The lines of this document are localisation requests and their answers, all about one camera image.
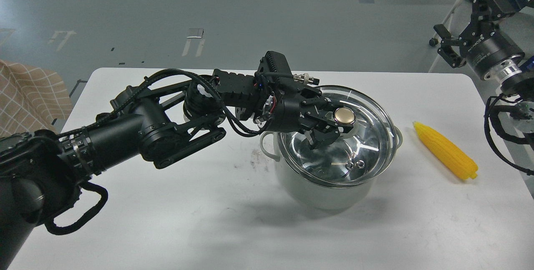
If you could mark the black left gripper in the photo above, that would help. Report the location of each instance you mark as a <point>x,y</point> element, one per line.
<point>305,110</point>

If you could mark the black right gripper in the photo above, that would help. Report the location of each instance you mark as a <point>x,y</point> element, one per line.
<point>482,44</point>

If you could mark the glass pot lid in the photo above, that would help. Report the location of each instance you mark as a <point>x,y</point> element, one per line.
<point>357,156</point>

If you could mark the yellow corn cob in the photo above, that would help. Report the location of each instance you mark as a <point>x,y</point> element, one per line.
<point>455,160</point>

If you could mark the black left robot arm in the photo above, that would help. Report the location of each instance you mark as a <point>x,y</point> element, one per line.
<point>45,177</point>

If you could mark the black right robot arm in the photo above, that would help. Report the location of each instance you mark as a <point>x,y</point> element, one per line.
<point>510,114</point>

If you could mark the grey steel cooking pot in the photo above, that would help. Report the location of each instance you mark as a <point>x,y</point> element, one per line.
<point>311,194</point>

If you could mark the beige checkered cloth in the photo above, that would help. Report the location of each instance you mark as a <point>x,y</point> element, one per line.
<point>31,98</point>

